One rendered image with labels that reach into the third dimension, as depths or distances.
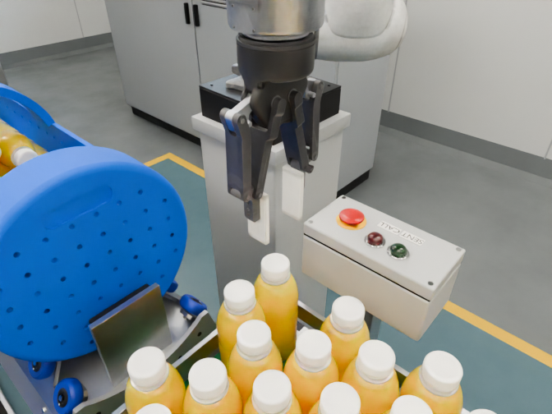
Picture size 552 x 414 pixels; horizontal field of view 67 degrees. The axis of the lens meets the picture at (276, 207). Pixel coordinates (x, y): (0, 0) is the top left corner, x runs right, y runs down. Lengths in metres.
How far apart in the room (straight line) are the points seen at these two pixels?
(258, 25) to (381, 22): 0.70
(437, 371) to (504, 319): 1.67
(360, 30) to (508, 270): 1.66
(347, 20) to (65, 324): 0.82
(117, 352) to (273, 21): 0.46
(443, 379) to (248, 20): 0.39
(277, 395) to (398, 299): 0.22
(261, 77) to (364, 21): 0.66
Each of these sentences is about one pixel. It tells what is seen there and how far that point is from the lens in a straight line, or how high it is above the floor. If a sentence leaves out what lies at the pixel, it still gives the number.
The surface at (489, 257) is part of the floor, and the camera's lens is 2.45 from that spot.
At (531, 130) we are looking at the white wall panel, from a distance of 3.22.
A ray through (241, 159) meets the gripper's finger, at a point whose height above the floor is 1.27.
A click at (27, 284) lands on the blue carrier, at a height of 1.12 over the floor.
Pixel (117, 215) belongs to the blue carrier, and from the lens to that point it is 0.57.
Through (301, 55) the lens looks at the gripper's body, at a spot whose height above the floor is 1.36.
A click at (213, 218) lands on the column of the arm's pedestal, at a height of 0.65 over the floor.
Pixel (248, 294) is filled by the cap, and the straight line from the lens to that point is 0.53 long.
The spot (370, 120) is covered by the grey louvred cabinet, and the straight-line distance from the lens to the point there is 2.59.
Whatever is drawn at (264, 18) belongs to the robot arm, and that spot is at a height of 1.40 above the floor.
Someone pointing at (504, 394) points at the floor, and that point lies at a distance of 1.91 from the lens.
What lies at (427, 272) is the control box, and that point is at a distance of 0.56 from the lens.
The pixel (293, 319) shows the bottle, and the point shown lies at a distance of 0.63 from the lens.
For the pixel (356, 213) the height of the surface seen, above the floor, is 1.11.
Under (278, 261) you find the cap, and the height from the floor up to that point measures 1.08.
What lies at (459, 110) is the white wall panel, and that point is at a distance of 3.32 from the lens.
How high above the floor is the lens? 1.47
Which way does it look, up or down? 35 degrees down
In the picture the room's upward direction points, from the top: straight up
